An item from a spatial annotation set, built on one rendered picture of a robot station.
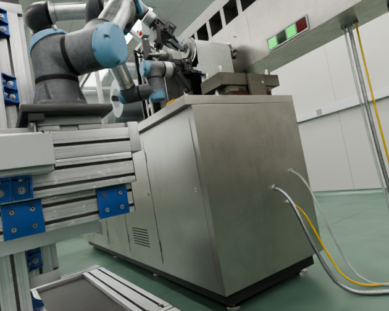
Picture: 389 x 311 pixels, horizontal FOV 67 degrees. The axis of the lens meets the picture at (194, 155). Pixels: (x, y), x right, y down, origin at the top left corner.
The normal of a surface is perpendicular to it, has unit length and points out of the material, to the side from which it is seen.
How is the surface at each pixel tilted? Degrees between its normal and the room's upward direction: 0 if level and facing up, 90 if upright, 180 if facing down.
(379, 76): 90
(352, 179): 90
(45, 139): 90
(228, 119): 90
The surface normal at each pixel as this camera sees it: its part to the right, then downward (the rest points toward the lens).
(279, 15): -0.83, 0.11
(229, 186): 0.53, -0.15
